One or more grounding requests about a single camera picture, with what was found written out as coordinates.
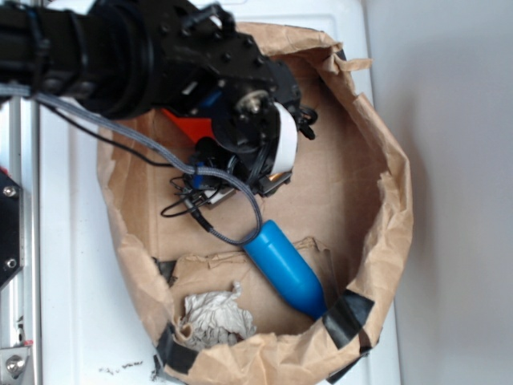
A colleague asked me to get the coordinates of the crumpled white paper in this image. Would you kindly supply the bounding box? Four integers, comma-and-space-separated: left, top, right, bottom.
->
180, 282, 257, 351

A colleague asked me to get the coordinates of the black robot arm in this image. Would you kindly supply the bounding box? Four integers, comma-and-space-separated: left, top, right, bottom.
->
1, 1, 313, 196

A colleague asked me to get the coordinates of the blue plastic bottle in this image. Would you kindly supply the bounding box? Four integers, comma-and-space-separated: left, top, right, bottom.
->
244, 221, 327, 320

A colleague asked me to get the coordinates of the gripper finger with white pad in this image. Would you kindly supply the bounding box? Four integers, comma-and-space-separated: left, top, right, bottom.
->
271, 103, 298, 173

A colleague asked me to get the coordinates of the black tape strip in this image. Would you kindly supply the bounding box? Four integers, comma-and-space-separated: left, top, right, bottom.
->
322, 290, 374, 350

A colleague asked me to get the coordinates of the orange toy carrot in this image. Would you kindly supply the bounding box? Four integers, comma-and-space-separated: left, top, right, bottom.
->
161, 109, 215, 144

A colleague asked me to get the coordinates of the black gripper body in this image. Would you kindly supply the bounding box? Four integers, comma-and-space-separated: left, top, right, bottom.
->
160, 23, 303, 197

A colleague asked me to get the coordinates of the brown paper bag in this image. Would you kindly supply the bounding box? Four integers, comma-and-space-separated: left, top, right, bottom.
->
97, 22, 414, 384

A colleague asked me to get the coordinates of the grey braided cable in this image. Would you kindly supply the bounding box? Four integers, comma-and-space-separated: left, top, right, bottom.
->
0, 86, 264, 245

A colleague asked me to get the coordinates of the aluminium frame rail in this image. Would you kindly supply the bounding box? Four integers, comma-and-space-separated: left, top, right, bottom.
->
1, 97, 42, 384

